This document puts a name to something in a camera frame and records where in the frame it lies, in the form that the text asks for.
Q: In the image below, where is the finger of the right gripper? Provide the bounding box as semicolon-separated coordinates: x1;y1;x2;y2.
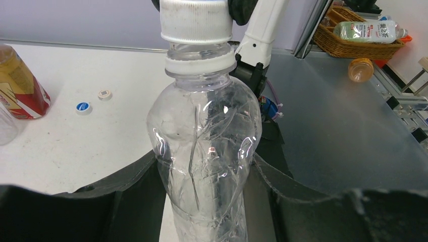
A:
151;0;160;11
228;0;258;26

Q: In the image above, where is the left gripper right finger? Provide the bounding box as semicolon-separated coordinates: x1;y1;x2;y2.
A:
243;156;427;241

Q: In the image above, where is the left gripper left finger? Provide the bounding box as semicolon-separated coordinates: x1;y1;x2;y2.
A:
1;152;166;241

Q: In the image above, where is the blue white bottle cap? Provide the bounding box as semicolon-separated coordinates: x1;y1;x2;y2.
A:
159;0;233;45

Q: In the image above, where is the clear plastic bottle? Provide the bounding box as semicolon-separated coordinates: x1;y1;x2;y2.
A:
146;43;262;241

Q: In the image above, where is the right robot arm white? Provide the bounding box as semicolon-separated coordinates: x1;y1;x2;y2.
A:
152;1;288;96

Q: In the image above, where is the beige bottle cap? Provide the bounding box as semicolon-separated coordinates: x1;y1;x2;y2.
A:
97;89;113;101

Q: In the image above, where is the green tea bottle in basket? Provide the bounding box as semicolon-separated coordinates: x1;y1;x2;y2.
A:
333;20;408;44

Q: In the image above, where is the orange bottle lying down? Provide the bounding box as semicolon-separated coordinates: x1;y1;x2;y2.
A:
348;58;374;83

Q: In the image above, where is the clear empty bottle upright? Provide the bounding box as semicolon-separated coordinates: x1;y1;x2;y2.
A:
0;104;19;146

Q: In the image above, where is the tea bottle red label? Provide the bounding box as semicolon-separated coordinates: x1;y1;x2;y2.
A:
1;44;51;119

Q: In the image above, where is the wicker basket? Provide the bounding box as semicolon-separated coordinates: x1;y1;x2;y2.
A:
313;7;408;60

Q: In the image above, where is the orange plastic bin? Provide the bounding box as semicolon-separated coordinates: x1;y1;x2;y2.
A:
372;35;413;69

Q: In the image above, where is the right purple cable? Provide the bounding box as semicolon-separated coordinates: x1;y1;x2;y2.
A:
265;78;285;121

